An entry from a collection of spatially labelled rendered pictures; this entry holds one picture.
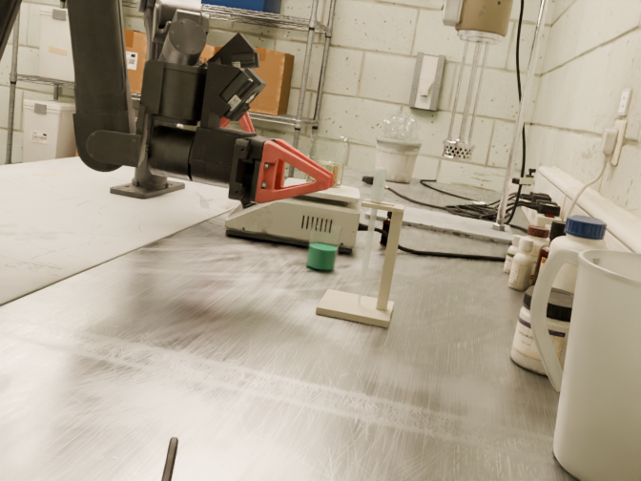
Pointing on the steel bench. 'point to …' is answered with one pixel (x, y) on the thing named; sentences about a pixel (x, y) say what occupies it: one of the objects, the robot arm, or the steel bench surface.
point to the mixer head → (478, 19)
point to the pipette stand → (361, 312)
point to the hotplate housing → (297, 220)
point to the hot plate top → (331, 192)
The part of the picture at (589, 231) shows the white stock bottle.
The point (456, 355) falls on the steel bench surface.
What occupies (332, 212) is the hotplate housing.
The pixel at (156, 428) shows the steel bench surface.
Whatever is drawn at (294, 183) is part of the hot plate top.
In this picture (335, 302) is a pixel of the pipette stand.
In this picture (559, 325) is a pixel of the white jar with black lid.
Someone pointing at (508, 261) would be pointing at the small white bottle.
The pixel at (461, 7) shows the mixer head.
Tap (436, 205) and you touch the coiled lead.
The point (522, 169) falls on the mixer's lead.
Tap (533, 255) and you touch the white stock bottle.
